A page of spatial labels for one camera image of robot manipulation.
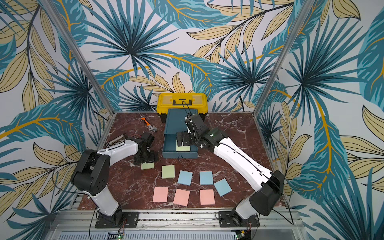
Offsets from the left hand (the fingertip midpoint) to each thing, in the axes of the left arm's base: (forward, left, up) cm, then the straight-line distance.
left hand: (149, 162), depth 92 cm
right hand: (+3, -22, +24) cm, 33 cm away
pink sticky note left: (-18, -9, -2) cm, 20 cm away
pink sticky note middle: (-19, -21, -1) cm, 28 cm away
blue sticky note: (-8, -22, -2) cm, 24 cm away
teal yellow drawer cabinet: (+15, -16, +21) cm, 30 cm away
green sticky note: (-1, +3, -2) cm, 4 cm away
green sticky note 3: (-5, -12, -2) cm, 13 cm away
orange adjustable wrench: (+28, +5, -1) cm, 28 cm away
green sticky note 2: (+2, -21, +15) cm, 26 cm away
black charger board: (+16, +23, +1) cm, 28 cm away
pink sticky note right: (-19, -34, 0) cm, 39 cm away
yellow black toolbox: (+40, -20, +15) cm, 47 cm away
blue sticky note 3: (-13, -44, -2) cm, 46 cm away
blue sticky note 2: (-8, -35, -2) cm, 36 cm away
